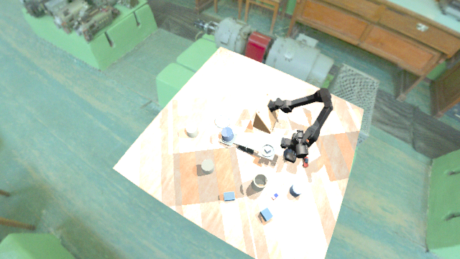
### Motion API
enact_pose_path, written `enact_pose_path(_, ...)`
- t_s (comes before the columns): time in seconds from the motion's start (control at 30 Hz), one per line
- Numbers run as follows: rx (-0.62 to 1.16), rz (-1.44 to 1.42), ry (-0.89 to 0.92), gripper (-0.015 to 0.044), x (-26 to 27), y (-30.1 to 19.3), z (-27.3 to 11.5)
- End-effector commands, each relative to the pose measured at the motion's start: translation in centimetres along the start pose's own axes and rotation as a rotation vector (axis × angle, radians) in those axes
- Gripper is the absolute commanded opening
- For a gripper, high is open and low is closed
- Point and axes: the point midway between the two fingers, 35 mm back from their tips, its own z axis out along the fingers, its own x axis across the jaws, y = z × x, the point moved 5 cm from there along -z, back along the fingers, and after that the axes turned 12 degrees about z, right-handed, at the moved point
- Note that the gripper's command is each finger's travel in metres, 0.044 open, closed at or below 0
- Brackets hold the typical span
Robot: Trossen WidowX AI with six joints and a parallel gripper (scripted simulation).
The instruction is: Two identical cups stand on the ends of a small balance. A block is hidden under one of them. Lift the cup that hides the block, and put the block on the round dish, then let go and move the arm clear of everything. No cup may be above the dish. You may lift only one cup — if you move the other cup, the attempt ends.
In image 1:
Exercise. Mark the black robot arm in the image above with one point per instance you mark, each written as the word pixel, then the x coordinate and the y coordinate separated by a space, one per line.
pixel 313 132

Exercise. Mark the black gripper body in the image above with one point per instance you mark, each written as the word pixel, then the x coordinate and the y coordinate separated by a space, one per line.
pixel 291 157

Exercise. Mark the light blue block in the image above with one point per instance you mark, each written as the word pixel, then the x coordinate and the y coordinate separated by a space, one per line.
pixel 266 214
pixel 229 196

